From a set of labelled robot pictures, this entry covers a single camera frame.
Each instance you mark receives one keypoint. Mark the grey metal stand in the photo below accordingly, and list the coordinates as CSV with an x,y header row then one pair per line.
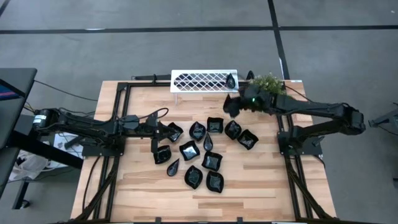
x,y
385,119

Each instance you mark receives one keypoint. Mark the black pointed oval mini plate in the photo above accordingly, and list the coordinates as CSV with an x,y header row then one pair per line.
x,y
233,130
214,182
162,155

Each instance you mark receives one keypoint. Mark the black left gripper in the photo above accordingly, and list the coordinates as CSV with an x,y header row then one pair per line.
x,y
154,124

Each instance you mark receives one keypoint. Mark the white plastic bag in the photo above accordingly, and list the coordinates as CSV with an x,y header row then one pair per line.
x,y
28,165

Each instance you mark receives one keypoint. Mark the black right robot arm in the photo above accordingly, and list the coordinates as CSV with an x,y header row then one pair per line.
x,y
311,107

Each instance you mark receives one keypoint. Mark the black leaf mini plate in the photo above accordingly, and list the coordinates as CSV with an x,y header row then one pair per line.
x,y
197,132
193,177

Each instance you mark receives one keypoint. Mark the black desk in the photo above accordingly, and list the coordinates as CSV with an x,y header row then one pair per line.
x,y
12,118

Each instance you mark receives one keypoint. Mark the black bracket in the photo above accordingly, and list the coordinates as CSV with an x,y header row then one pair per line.
x,y
250,75

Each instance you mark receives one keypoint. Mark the black wavy square mini plate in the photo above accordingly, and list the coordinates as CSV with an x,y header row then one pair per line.
x,y
189,151
178,137

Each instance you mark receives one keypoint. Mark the laptop with coloured screen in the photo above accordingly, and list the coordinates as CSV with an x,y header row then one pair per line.
x,y
7,91

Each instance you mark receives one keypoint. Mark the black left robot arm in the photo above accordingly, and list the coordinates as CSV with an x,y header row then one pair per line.
x,y
87,127

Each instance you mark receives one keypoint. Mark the small green potted plant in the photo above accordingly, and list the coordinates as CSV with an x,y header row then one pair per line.
x,y
269,84

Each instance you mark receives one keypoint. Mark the white paper sheets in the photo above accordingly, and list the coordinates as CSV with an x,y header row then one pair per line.
x,y
60,143

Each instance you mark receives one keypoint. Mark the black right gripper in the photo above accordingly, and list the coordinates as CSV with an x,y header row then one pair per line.
x,y
256,99

